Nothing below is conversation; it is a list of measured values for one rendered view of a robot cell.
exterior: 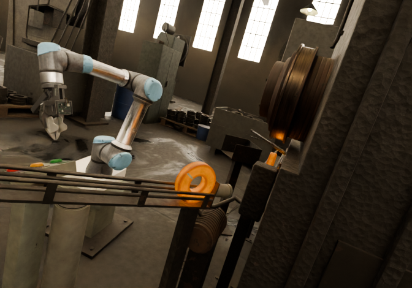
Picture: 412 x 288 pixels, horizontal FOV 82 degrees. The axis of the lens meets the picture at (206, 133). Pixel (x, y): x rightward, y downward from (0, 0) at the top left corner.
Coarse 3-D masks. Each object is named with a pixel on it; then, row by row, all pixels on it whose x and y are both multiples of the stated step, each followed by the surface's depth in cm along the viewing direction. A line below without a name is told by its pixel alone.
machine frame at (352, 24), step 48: (384, 0) 62; (336, 48) 125; (384, 48) 61; (336, 96) 68; (384, 96) 61; (336, 144) 69; (384, 144) 64; (288, 192) 75; (336, 192) 67; (384, 192) 65; (288, 240) 76; (336, 240) 71; (384, 240) 66
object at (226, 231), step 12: (228, 144) 191; (240, 144) 193; (252, 144) 185; (228, 156) 173; (240, 156) 167; (252, 156) 169; (240, 168) 178; (228, 180) 181; (228, 204) 184; (228, 228) 192
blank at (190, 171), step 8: (184, 168) 84; (192, 168) 82; (200, 168) 84; (208, 168) 86; (184, 176) 82; (192, 176) 84; (208, 176) 88; (176, 184) 83; (184, 184) 83; (200, 184) 90; (208, 184) 89; (208, 192) 90; (184, 200) 85; (192, 200) 87
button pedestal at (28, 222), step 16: (16, 208) 87; (32, 208) 88; (48, 208) 95; (16, 224) 88; (32, 224) 91; (16, 240) 89; (32, 240) 93; (16, 256) 90; (32, 256) 96; (16, 272) 91; (32, 272) 98
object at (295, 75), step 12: (300, 48) 101; (312, 48) 105; (300, 60) 97; (288, 72) 96; (300, 72) 95; (288, 84) 96; (300, 84) 94; (288, 96) 96; (276, 108) 99; (288, 108) 97; (276, 120) 102; (288, 120) 100; (276, 132) 108
